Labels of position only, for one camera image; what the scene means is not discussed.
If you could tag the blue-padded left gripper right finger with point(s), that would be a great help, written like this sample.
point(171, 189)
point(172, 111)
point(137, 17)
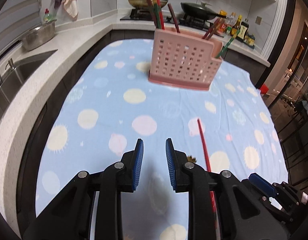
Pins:
point(189, 177)

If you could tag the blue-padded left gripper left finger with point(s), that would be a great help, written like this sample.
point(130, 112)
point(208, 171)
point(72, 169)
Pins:
point(122, 176)

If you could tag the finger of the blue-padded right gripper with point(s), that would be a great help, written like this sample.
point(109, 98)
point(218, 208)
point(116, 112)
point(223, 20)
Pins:
point(262, 185)

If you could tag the gold flower spoon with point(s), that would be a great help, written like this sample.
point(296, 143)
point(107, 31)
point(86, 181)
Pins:
point(191, 159)

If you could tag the red chopstick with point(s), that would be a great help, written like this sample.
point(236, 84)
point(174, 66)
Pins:
point(207, 162)
point(151, 9)

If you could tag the dark maroon chopstick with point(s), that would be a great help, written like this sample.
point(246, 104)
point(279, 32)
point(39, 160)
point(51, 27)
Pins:
point(215, 28)

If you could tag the dark purple chopstick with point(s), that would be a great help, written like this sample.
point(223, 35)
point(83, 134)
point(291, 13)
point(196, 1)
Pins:
point(160, 15)

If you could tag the dark brown chopstick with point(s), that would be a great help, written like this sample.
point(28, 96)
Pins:
point(210, 30)

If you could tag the blue polka-dot tablecloth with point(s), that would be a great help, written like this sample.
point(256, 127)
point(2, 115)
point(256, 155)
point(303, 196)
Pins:
point(114, 104)

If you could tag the red stool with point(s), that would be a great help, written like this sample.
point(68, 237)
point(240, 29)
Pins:
point(263, 89)

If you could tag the pink perforated utensil holder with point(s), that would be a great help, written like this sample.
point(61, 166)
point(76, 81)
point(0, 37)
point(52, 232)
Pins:
point(184, 59)

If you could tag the stainless steel sink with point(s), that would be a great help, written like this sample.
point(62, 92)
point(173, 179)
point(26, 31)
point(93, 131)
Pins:
point(15, 78)

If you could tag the green condiment jar set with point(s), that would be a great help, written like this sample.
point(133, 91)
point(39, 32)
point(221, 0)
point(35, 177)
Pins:
point(249, 40)

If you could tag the small green-lid spice jar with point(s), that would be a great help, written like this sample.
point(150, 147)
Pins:
point(228, 30)

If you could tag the dark soy sauce bottle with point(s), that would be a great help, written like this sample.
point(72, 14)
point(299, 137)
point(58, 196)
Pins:
point(242, 31)

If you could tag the brown sauce bottle yellow cap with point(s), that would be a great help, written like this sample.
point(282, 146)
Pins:
point(236, 26)

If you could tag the clear oil bottle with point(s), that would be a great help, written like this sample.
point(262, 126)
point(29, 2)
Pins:
point(231, 20)

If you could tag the stainless steel pot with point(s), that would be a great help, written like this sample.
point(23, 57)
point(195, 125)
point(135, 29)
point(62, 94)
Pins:
point(37, 36)

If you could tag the brown chopstick in holder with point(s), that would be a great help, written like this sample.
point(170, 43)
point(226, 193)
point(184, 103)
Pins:
point(173, 17)

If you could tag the black frying pan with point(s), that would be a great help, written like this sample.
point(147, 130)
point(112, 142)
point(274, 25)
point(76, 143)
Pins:
point(199, 11)

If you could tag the green dish soap bottle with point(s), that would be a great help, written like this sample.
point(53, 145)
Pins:
point(47, 16)

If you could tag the steel wok with lid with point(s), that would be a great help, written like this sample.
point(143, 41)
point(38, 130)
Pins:
point(142, 4)

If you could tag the wall power outlet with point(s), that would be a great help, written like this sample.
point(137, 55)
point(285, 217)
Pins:
point(258, 20)

